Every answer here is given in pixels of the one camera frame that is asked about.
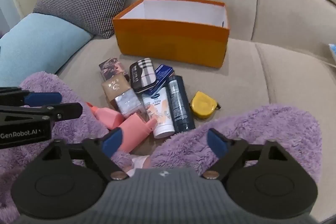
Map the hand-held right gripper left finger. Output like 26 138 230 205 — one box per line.
39 128 129 179

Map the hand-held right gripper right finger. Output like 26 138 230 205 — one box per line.
202 129 289 179

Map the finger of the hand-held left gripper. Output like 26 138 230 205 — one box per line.
0 102 83 125
0 87 62 107

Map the pink bottle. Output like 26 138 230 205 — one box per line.
86 102 124 130
115 112 158 153

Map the yellow tape measure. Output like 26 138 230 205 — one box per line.
189 91 222 119

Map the clear plastic box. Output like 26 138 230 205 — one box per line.
114 89 146 119

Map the gold box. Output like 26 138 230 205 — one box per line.
101 72 132 106

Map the dark blue bottle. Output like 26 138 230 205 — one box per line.
167 75 196 133

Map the white floral tube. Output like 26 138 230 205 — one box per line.
142 87 175 139

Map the dark printed box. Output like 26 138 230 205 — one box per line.
99 57 130 82

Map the plaid case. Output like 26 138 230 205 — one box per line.
130 57 157 93

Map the blue card box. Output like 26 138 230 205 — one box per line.
147 64 174 96

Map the orange cardboard box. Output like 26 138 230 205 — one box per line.
112 0 230 69

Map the light blue pillow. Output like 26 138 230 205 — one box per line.
0 13 94 88

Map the beige sofa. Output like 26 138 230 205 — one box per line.
0 0 336 224

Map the houndstooth pillow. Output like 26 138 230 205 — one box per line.
33 0 135 39

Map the light blue packet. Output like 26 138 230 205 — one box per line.
328 43 336 67

